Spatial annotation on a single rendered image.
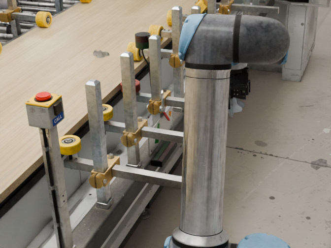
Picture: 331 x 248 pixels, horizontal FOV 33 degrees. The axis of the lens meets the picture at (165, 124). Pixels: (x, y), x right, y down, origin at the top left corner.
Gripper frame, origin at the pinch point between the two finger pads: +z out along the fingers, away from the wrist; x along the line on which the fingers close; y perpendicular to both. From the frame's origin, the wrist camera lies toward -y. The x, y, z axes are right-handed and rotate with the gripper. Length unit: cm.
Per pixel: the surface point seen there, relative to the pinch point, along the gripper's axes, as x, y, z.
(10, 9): 56, -138, -19
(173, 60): 16.1, -28.8, -13.8
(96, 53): 25, -71, -10
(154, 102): -7.9, -28.2, -5.2
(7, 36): 57, -145, -3
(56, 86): -12, -70, -9
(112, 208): -55, -25, 12
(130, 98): -31.2, -26.6, -17.7
